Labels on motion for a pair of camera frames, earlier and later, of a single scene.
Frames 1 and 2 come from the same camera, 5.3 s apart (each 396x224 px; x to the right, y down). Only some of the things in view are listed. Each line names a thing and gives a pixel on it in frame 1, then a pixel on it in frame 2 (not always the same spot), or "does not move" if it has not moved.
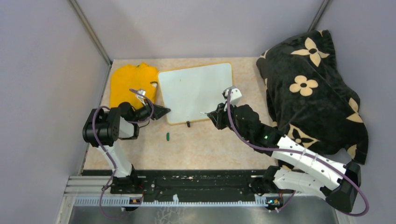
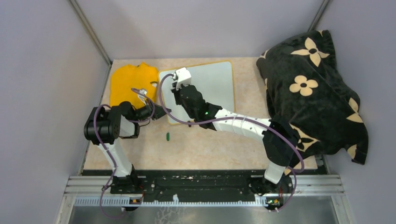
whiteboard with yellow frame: x=188 y=91 does not move
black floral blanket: x=312 y=101 does not move
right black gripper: x=218 y=120 → x=176 y=93
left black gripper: x=159 y=111 does not move
